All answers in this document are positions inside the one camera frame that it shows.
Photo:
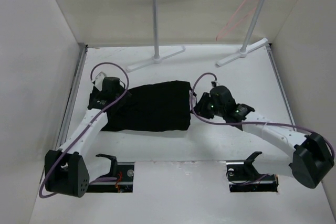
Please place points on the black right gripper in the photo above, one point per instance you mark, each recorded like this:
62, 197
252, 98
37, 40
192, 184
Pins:
201, 105

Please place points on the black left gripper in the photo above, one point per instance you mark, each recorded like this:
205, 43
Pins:
121, 91

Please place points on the black trousers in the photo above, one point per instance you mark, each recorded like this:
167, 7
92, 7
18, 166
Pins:
155, 107

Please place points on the pink wire hanger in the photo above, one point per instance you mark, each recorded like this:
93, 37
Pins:
233, 23

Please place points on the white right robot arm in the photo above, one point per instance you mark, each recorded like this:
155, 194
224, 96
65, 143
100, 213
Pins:
310, 155

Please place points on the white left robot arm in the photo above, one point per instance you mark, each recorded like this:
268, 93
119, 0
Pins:
67, 170

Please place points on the white clothes rack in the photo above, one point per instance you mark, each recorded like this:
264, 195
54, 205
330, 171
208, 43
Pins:
179, 23

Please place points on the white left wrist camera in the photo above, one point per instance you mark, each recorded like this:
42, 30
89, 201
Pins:
98, 81

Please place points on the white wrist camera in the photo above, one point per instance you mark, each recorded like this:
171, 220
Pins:
214, 84
98, 81

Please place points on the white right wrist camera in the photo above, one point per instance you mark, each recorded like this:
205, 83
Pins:
214, 84

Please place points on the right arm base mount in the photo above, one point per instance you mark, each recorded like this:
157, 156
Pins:
244, 178

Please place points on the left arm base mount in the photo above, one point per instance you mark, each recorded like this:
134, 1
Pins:
120, 182

